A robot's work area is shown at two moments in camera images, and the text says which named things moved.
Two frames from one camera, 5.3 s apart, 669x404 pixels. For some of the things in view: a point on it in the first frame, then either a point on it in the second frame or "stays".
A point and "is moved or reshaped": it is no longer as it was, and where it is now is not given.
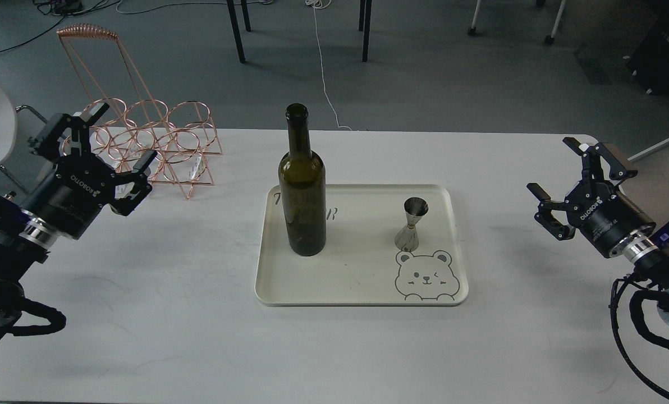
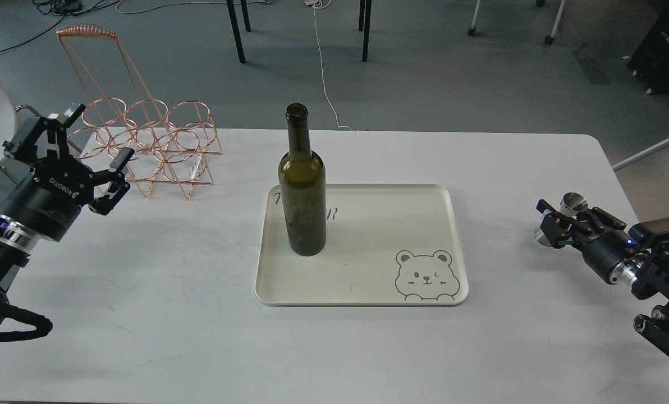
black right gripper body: [607, 217] -> [615, 256]
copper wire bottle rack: [179, 133] stays
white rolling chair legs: [549, 40] stays
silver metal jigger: [415, 209] is moved or reshaped
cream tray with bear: [361, 264] stays
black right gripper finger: [594, 159] -> [595, 220]
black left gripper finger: [142, 186] -> [115, 178]
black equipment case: [663, 61] stays
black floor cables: [69, 9] stays
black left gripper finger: [46, 143] -> [41, 140]
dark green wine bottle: [302, 189] stays
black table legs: [365, 9] stays
